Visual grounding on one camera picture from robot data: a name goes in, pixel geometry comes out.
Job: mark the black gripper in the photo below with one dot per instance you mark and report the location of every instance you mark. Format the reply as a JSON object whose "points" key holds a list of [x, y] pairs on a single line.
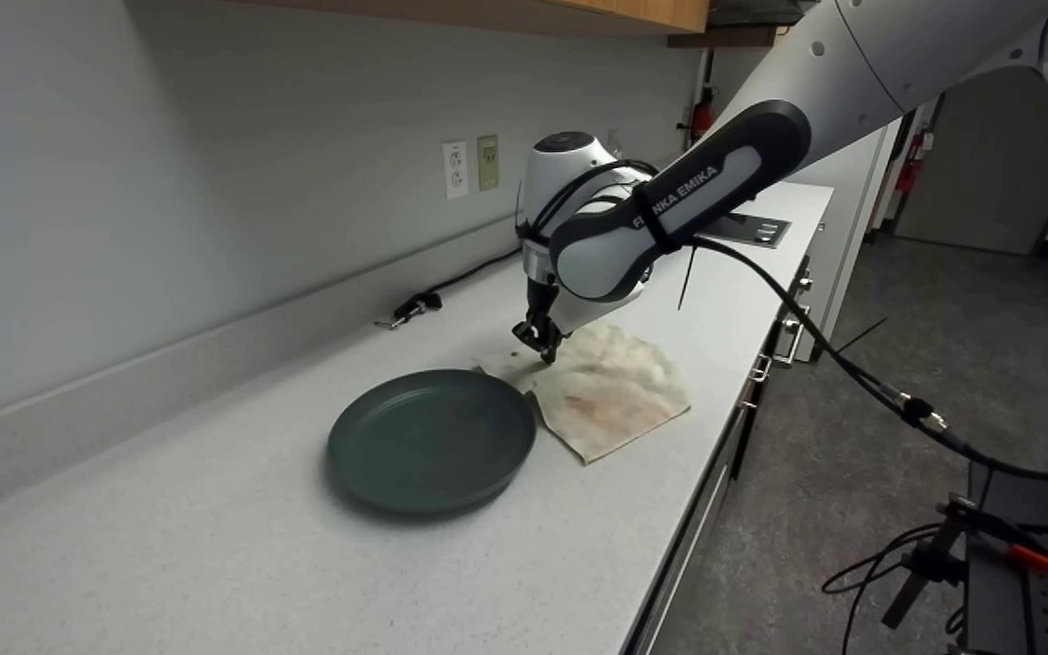
{"points": [[542, 304]]}

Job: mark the beige cloth towel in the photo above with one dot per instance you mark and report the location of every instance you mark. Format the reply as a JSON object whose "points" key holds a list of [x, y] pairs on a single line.
{"points": [[609, 401]]}

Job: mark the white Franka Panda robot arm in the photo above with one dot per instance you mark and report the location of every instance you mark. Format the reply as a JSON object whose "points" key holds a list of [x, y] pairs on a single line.
{"points": [[728, 156]]}

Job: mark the dark green round plate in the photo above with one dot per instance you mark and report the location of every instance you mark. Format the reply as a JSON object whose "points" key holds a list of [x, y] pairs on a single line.
{"points": [[431, 440]]}

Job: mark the black flat tray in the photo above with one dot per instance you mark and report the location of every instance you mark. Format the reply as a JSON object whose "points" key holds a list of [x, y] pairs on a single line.
{"points": [[747, 227]]}

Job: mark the black dishwasher front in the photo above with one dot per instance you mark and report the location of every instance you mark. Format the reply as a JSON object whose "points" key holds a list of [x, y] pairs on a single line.
{"points": [[693, 520]]}

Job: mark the red fire extinguisher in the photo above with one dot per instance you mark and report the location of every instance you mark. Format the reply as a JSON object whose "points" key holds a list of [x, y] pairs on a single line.
{"points": [[701, 110]]}

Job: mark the black perforated table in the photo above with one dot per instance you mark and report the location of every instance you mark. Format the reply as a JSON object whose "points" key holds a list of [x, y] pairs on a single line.
{"points": [[1034, 595]]}

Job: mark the beige wall plate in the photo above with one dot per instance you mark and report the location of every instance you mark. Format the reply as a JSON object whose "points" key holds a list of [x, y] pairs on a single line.
{"points": [[488, 162]]}

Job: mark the white wall outlet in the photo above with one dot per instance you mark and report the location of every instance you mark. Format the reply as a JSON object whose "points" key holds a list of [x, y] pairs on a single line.
{"points": [[455, 170]]}

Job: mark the wooden wall cabinet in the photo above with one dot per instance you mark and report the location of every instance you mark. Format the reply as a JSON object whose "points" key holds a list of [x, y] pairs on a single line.
{"points": [[547, 11]]}

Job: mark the small red wall device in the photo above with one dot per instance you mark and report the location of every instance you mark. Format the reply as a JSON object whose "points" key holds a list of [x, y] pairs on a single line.
{"points": [[906, 170]]}

